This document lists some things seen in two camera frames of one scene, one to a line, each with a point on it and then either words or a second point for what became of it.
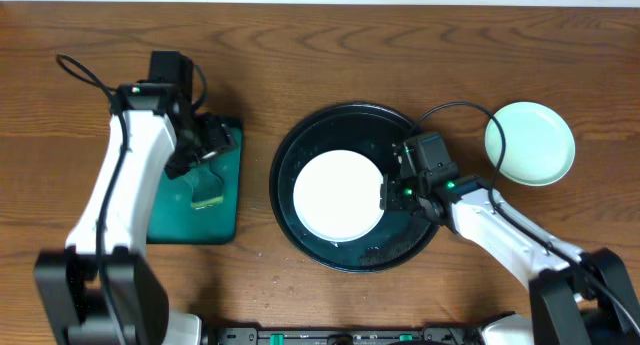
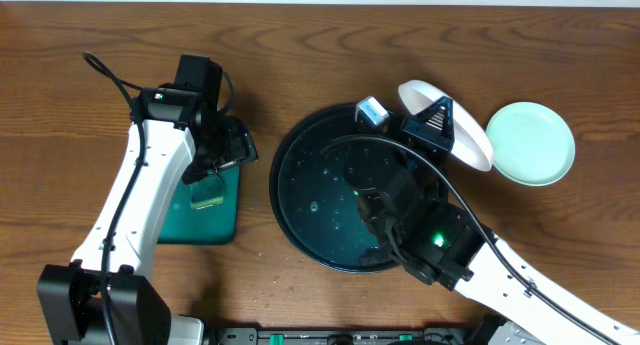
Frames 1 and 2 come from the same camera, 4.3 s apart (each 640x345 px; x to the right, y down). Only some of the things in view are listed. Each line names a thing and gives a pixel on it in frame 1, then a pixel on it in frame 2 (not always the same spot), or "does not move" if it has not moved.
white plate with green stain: (337, 196) → (470, 142)
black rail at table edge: (436, 335) does not move
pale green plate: (540, 144) does not move
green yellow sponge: (207, 187) does not move
